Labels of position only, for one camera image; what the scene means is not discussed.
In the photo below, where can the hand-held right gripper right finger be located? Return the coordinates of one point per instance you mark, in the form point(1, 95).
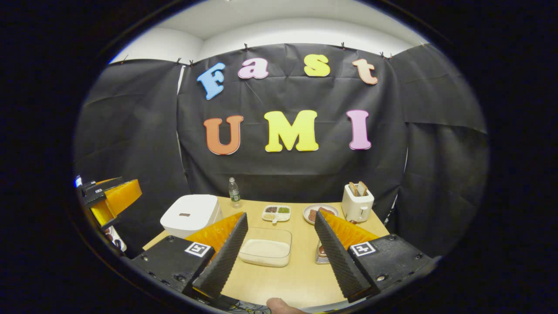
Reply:
point(340, 259)

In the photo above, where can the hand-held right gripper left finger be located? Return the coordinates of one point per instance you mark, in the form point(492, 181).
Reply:
point(224, 259)

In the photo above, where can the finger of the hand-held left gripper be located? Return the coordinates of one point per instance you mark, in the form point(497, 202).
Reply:
point(124, 196)
point(102, 213)

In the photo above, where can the clear chopstick holder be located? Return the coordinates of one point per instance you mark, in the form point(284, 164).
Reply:
point(322, 260)

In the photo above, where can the clear box of rice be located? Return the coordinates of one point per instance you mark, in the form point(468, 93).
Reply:
point(266, 250)

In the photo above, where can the white rice cooker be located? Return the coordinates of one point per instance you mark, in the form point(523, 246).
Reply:
point(187, 213)

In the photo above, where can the white side desk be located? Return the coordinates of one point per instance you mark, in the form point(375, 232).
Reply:
point(114, 237)

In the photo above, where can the white round plate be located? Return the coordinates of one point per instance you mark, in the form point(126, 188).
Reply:
point(306, 218)

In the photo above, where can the white toaster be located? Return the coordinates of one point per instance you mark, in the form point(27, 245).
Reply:
point(355, 207)

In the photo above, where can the clear plastic water bottle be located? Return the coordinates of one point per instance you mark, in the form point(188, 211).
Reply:
point(234, 194)

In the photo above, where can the white divided bean dish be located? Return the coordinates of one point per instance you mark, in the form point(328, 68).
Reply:
point(277, 214)

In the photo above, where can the toast bread slice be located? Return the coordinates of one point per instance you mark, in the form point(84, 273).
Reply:
point(353, 189)
point(362, 188)

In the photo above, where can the black backdrop cloth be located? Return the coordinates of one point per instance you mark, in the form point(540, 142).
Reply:
point(283, 174)

